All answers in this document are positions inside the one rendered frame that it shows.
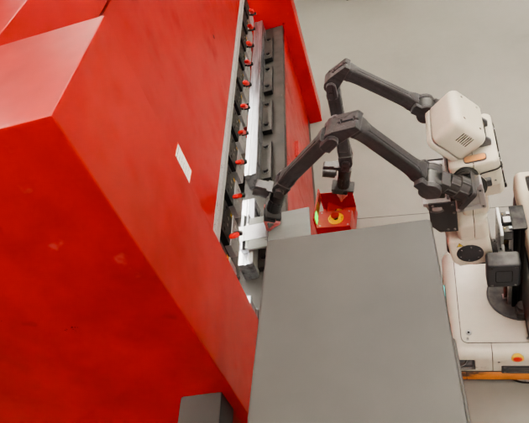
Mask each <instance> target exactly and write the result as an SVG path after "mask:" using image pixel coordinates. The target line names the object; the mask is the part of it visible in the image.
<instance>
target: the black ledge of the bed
mask: <svg viewBox="0 0 529 423"><path fill-rule="evenodd" d="M265 31H266V38H268V37H271V36H273V39H274V61H271V62H268V63H265V67H266V66H270V65H272V66H273V69H274V72H273V94H272V95H268V96H264V100H265V101H268V100H272V102H273V133H272V134H267V135H263V142H267V141H272V144H273V180H272V181H275V177H276V175H277V174H278V173H279V172H280V171H281V170H283V169H284V168H285V167H287V145H286V109H285V36H284V28H283V25H281V26H278V27H274V28H271V29H266V30H265ZM244 193H245V197H244V201H245V200H250V199H254V198H255V200H256V202H257V204H258V206H259V209H260V212H261V216H263V215H264V210H265V209H264V204H265V201H266V200H269V198H270V194H271V193H269V197H268V196H267V197H266V199H265V198H262V197H259V196H254V195H252V193H253V190H250V189H249V186H248V183H247V181H246V180H245V186H244ZM287 211H288V193H287V194H286V195H285V199H284V201H283V205H282V208H281V212H287ZM239 275H240V280H239V283H240V284H241V285H242V287H243V289H244V292H245V294H246V295H247V296H248V295H251V296H252V301H253V303H254V306H255V308H258V319H259V308H260V300H261V292H262V284H263V277H264V271H262V272H259V277H258V278H256V279H246V280H245V278H244V276H243V274H242V272H241V270H240V269H239Z"/></svg>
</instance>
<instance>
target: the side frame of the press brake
mask: <svg viewBox="0 0 529 423"><path fill-rule="evenodd" d="M258 323H259V319H258V317H257V316H256V314H255V312H254V309H253V307H252V306H251V304H250V302H249V299H248V297H247V295H246V294H245V292H244V289H243V287H242V285H241V284H240V283H239V281H238V278H237V276H236V274H235V273H234V271H233V268H232V266H231V264H230V263H229V261H228V258H227V256H226V254H225V253H224V251H223V248H222V246H221V244H220V242H219V241H218V239H217V236H216V234H215V232H214V231H213V229H212V226H211V224H210V222H209V221H208V219H207V216H206V214H205V212H204V211H203V209H202V207H201V205H200V203H199V201H198V200H197V198H196V195H195V193H194V191H193V189H192V188H191V185H190V183H189V181H188V179H187V178H186V175H185V173H184V171H183V169H182V168H181V165H180V163H179V161H178V159H177V158H176V156H175V153H174V151H173V149H172V148H171V146H170V143H169V141H168V139H167V137H166V136H165V133H164V132H163V130H162V128H161V126H160V124H159V122H158V120H157V118H156V116H155V114H154V112H153V110H152V108H151V106H150V104H149V102H148V100H147V98H146V96H145V94H144V92H143V90H142V88H141V86H140V84H139V82H138V80H137V78H136V76H135V74H134V72H133V70H132V68H131V66H130V64H129V63H128V60H127V58H126V56H125V54H124V53H123V51H122V49H121V47H120V45H119V43H118V41H117V39H116V37H115V35H114V33H113V31H112V29H111V27H110V25H109V23H108V21H107V19H106V17H105V16H100V17H97V18H92V19H89V20H86V21H83V22H80V23H75V24H72V25H69V26H66V27H63V28H60V29H55V30H52V31H49V32H46V33H42V34H38V35H35V36H32V37H29V38H26V39H21V40H18V41H15V42H12V43H9V44H4V45H1V46H0V423H178V417H179V410H180V404H181V397H185V396H192V395H198V394H210V393H217V392H222V393H223V395H224V396H225V398H226V399H227V400H228V402H229V404H230V405H231V406H232V407H233V423H247V422H248V414H249V399H250V391H251V384H252V376H253V368H254V354H255V346H256V338H257V331H258Z"/></svg>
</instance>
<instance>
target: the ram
mask: <svg viewBox="0 0 529 423"><path fill-rule="evenodd" d="M239 4H240V0H107V2H106V4H105V6H104V8H103V10H102V11H101V13H100V15H99V17H100V16H105V17H106V19H107V21H108V23H109V25H110V27H111V29H112V31H113V33H114V35H115V37H116V39H117V41H118V43H119V45H120V47H121V49H122V51H123V53H124V54H125V56H126V58H127V60H128V63H129V64H130V66H131V68H132V70H133V72H134V74H135V76H136V78H137V80H138V82H139V84H140V86H141V88H142V90H143V92H144V94H145V96H146V98H147V100H148V102H149V104H150V106H151V108H152V110H153V112H154V114H155V116H156V118H157V120H158V122H159V124H160V126H161V128H162V130H163V132H164V133H165V136H166V137H167V139H168V141H169V143H170V146H171V148H172V149H173V151H174V153H175V150H176V146H177V142H178V144H179V145H180V147H181V150H182V152H183V154H184V155H185V157H186V160H187V162H188V164H189V165H190V167H191V170H192V172H191V181H190V185H191V188H192V189H193V191H194V193H195V195H196V198H197V200H198V201H199V203H200V205H201V207H202V209H203V211H204V212H205V214H206V216H207V219H208V221H209V222H210V224H211V226H212V229H213V227H214V220H215V212H216V205H217V192H218V184H219V176H220V169H221V162H222V155H223V141H224V134H225V126H226V119H227V111H228V98H229V91H230V83H231V76H232V68H233V55H234V47H235V40H236V33H237V26H238V11H239ZM243 13H244V0H243V2H242V11H241V19H240V26H239V34H238V48H237V57H236V65H235V72H234V80H233V94H232V103H231V111H230V118H229V126H228V141H227V149H226V157H225V165H224V172H223V187H222V195H221V203H220V211H219V218H218V226H217V239H218V241H219V242H220V233H221V225H222V217H223V201H224V193H225V185H226V176H227V167H228V152H229V144H230V136H231V127H232V119H233V104H234V95H235V86H236V79H237V70H238V54H239V46H240V38H241V29H242V22H243Z"/></svg>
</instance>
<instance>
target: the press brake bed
mask: <svg viewBox="0 0 529 423"><path fill-rule="evenodd" d="M284 36H285V31H284ZM285 109H286V145H287V166H288V165H289V164H290V163H291V162H292V161H293V160H294V159H295V158H296V145H295V141H297V140H298V142H299V145H300V147H301V151H302V150H303V149H304V148H305V147H306V146H307V145H308V144H309V143H310V142H311V129H310V123H309V119H308V116H307V112H306V106H305V103H304V100H303V97H302V94H301V88H300V85H299V82H298V79H297V76H296V70H295V67H294V64H293V61H292V58H291V52H290V49H289V46H288V43H287V40H286V36H285ZM315 203H316V194H315V183H314V172H313V166H312V167H311V168H310V169H309V170H307V171H306V172H305V173H304V174H303V175H302V176H301V177H300V178H299V179H298V180H297V181H296V183H295V184H294V185H293V186H292V187H291V190H290V191H289V192H288V211H291V210H295V209H300V208H304V207H309V208H310V221H311V234H312V235H313V234H317V230H316V228H315V225H314V222H313V219H312V218H313V213H314V208H315Z"/></svg>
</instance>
